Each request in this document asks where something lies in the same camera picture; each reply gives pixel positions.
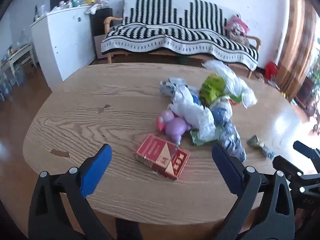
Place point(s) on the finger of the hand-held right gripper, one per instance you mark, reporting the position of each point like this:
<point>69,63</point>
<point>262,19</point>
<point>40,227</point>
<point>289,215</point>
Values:
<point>307,151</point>
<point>286,166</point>

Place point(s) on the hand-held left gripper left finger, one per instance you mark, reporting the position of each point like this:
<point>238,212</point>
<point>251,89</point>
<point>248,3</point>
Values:
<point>96,170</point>

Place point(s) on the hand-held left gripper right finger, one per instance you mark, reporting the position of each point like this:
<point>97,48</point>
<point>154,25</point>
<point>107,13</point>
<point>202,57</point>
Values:
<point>225,168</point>

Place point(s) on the green snack packet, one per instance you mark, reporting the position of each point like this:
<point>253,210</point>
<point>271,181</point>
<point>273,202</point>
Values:
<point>211,88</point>

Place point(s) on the blue patterned wrapper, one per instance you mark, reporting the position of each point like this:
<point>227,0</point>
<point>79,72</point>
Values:
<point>232,140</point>

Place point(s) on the small crumpled wrapper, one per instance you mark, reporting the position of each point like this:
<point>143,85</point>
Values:
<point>257,142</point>

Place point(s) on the blue and white pouch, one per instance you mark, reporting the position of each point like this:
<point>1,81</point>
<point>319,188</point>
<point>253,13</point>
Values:
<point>221,111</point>

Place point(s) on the red cigarette box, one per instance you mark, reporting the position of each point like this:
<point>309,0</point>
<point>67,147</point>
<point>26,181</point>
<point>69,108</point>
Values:
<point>162,156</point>

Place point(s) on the pink and purple toy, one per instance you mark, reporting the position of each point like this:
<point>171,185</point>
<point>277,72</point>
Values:
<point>176,127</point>

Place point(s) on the white plastic bag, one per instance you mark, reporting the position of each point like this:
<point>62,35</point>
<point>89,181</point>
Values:
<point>193,112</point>

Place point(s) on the pair of beige slippers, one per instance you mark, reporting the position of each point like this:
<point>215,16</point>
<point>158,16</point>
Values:
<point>261,78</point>

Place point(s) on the clear plastic bag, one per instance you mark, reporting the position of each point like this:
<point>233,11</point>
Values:
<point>235,82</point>

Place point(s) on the red bag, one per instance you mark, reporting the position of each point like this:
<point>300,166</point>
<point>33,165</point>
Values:
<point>271,70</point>

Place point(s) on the clear blister pack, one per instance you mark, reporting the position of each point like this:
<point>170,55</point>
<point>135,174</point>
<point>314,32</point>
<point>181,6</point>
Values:
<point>168,87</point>

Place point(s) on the brown striped curtain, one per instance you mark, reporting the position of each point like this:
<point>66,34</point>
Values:
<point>297,42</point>

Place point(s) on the group of water bottles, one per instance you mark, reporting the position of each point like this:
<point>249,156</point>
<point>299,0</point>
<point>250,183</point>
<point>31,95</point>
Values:
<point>10,82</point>

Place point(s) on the beige plush toy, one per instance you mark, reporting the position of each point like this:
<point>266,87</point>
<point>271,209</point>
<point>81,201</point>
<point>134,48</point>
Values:
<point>240,39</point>

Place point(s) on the white cabinet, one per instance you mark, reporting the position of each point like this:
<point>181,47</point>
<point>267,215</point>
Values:
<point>65,42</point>

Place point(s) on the small white table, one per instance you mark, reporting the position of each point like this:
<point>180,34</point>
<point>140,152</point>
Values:
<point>18,55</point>

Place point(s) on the black and white striped blanket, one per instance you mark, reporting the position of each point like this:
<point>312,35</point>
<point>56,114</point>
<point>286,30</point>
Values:
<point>175,35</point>

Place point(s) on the pink cushion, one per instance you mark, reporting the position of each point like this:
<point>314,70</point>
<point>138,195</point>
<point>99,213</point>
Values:
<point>236,25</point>

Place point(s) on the black cabinet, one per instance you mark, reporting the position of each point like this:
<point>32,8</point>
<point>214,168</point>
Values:
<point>100,22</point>

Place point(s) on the yellow item on cabinet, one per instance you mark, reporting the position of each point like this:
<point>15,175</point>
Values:
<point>91,0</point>

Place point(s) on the wooden frame sofa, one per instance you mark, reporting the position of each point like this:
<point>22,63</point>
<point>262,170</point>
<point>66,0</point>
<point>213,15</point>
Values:
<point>111,21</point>

